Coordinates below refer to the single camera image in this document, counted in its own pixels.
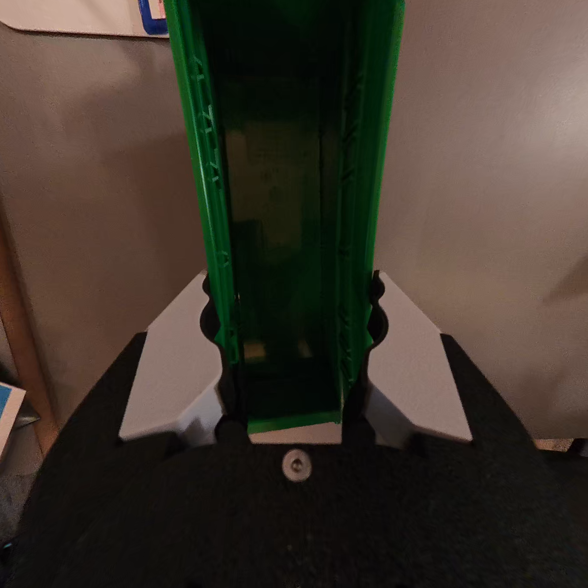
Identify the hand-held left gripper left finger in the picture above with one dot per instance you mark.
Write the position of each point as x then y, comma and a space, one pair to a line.
170, 376

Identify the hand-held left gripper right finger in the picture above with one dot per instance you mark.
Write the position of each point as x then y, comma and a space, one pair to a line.
413, 376

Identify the green plastic bin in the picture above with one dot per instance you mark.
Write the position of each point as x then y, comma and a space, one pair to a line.
275, 183

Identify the blue and white booklet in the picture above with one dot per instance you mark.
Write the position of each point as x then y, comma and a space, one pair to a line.
11, 413

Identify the small blue box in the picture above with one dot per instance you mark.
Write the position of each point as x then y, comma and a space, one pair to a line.
151, 18

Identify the white stand base board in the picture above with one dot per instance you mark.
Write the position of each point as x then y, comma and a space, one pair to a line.
69, 13

